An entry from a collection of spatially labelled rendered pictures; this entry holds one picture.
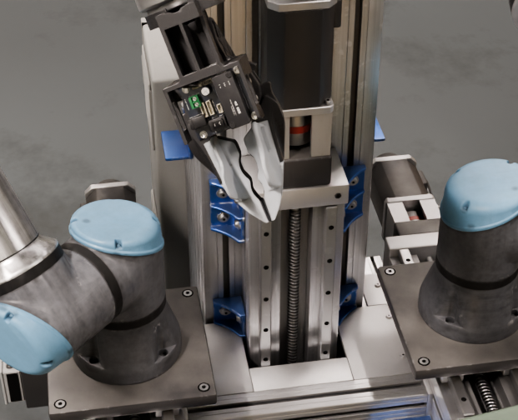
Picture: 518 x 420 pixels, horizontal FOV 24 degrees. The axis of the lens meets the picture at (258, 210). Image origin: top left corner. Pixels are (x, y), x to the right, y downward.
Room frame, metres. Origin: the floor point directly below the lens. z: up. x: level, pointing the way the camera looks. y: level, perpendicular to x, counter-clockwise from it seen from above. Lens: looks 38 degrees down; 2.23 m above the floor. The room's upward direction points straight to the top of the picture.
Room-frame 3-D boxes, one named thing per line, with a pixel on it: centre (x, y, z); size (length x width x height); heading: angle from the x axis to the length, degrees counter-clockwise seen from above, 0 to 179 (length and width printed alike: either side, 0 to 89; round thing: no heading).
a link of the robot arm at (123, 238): (1.21, 0.19, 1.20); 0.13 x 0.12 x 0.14; 144
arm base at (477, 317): (1.29, -0.31, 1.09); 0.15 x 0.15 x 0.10
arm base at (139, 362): (1.22, 0.18, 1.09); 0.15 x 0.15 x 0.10
